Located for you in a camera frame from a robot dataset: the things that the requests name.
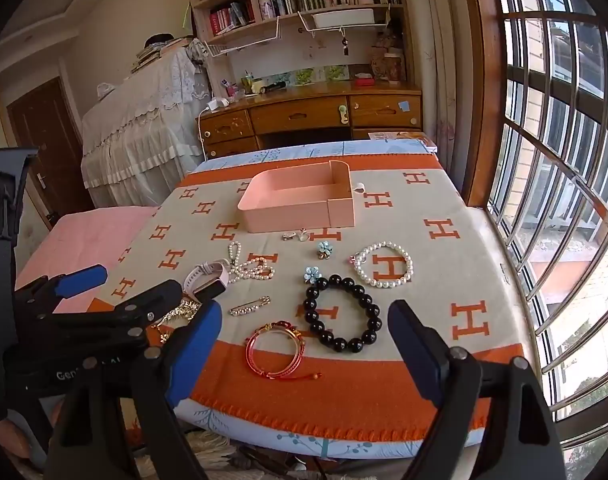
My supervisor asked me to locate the white charger with cable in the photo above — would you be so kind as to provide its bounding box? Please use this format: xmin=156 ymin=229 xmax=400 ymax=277
xmin=198 ymin=98 xmax=231 ymax=161

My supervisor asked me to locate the gold chain bracelet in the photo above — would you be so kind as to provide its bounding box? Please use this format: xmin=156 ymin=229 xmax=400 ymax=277
xmin=151 ymin=297 xmax=201 ymax=343

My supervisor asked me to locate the wooden window frame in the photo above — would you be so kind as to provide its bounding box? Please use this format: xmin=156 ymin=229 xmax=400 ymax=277
xmin=456 ymin=0 xmax=509 ymax=208

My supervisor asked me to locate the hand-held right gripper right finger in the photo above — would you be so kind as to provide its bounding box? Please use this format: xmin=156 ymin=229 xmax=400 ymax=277
xmin=388 ymin=300 xmax=567 ymax=480

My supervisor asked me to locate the stack of books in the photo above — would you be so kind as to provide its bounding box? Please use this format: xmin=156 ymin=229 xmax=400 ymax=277
xmin=130 ymin=37 xmax=195 ymax=73

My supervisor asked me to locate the pink quilt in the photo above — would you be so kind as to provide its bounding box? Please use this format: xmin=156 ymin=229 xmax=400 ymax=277
xmin=15 ymin=206 xmax=159 ymax=313

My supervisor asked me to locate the orange beige patterned blanket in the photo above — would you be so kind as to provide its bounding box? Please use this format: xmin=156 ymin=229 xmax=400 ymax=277
xmin=91 ymin=152 xmax=527 ymax=443

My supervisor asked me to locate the pink storage box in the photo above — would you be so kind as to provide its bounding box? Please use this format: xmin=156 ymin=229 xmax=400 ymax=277
xmin=237 ymin=159 xmax=357 ymax=234

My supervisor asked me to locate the floral beige curtain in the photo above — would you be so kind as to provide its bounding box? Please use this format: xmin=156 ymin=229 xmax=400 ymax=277
xmin=409 ymin=0 xmax=467 ymax=196

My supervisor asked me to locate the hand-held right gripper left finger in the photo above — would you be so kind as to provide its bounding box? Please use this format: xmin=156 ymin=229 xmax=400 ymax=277
xmin=43 ymin=301 xmax=223 ymax=480

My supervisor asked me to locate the long pearl strand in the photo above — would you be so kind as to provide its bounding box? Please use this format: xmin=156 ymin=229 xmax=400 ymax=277
xmin=227 ymin=241 xmax=275 ymax=283

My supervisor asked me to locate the white plastic basket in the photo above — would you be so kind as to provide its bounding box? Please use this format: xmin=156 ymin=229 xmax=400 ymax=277
xmin=311 ymin=7 xmax=377 ymax=28

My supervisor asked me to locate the pink strap watch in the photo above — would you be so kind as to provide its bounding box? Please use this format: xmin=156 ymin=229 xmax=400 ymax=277
xmin=184 ymin=259 xmax=231 ymax=303

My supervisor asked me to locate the red string bracelet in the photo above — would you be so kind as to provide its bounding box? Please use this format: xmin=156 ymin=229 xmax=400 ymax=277
xmin=245 ymin=321 xmax=322 ymax=382

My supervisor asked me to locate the brown wooden door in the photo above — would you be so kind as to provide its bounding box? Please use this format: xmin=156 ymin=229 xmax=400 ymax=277
xmin=6 ymin=76 xmax=95 ymax=231

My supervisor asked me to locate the white wire rack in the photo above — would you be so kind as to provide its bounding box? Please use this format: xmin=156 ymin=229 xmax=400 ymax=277
xmin=204 ymin=15 xmax=282 ymax=56
xmin=298 ymin=4 xmax=392 ymax=40

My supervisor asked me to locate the white lace furniture cover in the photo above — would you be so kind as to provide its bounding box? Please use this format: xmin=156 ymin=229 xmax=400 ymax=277
xmin=80 ymin=47 xmax=212 ymax=206

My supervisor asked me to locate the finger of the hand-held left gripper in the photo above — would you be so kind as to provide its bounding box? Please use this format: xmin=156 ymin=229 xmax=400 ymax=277
xmin=39 ymin=279 xmax=198 ymax=356
xmin=15 ymin=265 xmax=108 ymax=318

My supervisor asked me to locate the food magazine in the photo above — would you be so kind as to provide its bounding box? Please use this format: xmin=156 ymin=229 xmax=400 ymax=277
xmin=369 ymin=131 xmax=439 ymax=153

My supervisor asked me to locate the silver safety pin brooch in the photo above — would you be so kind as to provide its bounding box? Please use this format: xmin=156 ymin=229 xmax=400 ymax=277
xmin=229 ymin=296 xmax=271 ymax=317

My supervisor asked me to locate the patterned jar with lid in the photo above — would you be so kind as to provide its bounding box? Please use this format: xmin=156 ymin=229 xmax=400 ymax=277
xmin=383 ymin=47 xmax=405 ymax=84

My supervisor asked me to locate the white pearl bracelet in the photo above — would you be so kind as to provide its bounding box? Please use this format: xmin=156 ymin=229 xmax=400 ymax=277
xmin=352 ymin=241 xmax=413 ymax=289

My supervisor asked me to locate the black bead bracelet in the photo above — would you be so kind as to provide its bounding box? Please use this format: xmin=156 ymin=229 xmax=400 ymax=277
xmin=303 ymin=274 xmax=382 ymax=353

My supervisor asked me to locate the wooden desk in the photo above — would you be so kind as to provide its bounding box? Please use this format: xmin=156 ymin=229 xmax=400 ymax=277
xmin=199 ymin=82 xmax=423 ymax=160

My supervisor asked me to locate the metal window grille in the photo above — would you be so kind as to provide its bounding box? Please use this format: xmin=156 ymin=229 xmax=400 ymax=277
xmin=484 ymin=0 xmax=608 ymax=461

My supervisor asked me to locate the row of red books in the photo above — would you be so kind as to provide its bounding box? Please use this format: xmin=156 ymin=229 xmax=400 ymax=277
xmin=209 ymin=1 xmax=257 ymax=37

